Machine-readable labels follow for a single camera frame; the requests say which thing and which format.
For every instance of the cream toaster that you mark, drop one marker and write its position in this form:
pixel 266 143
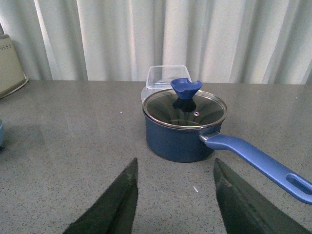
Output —
pixel 12 76

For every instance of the clear plastic container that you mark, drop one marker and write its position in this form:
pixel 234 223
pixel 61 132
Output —
pixel 160 77

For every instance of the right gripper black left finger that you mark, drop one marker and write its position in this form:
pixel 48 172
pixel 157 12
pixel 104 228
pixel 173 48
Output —
pixel 115 209

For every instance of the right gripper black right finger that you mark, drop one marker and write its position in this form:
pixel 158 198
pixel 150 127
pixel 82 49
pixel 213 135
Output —
pixel 244 210

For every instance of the light blue bowl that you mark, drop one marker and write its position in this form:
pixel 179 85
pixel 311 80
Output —
pixel 2 134

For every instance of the blue saucepan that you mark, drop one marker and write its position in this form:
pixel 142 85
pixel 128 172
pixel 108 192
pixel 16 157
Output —
pixel 192 145

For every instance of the glass lid blue knob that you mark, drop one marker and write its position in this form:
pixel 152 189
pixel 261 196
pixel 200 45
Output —
pixel 185 106

